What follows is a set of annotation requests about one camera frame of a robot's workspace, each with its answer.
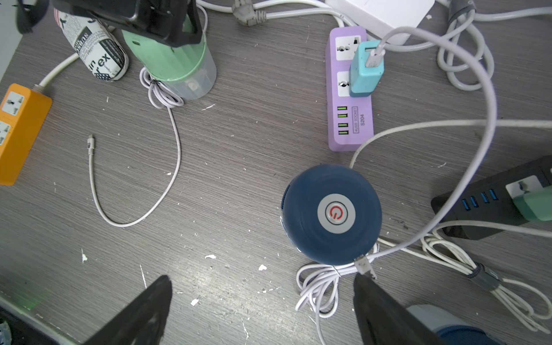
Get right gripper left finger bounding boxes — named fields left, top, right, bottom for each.
left=85, top=275, right=173, bottom=345

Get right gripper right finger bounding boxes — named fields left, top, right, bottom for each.
left=353, top=274, right=444, bottom=345

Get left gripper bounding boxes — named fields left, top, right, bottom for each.
left=14, top=0, right=203, bottom=47

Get green meat grinder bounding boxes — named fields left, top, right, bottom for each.
left=123, top=4, right=217, bottom=101

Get blue meat grinder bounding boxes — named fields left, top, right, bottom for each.
left=280, top=164, right=382, bottom=266
left=407, top=304, right=505, bottom=345

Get black power strip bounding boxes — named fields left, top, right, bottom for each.
left=443, top=155, right=551, bottom=226

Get green charger plug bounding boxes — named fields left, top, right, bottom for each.
left=513, top=185, right=552, bottom=222

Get teal charger plug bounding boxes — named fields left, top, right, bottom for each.
left=349, top=40, right=385, bottom=97

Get purple power strip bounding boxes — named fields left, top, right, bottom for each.
left=325, top=26, right=375, bottom=152

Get yellow power strip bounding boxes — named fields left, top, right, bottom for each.
left=1, top=83, right=53, bottom=186

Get white desk lamp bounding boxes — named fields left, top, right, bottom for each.
left=325, top=0, right=435, bottom=38

